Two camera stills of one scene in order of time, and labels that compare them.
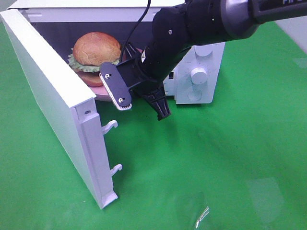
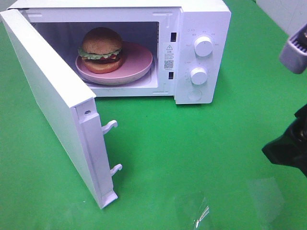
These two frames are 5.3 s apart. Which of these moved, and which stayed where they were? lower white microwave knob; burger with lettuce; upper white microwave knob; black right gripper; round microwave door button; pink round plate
Moved: black right gripper; burger with lettuce; pink round plate
Stayed: round microwave door button; upper white microwave knob; lower white microwave knob
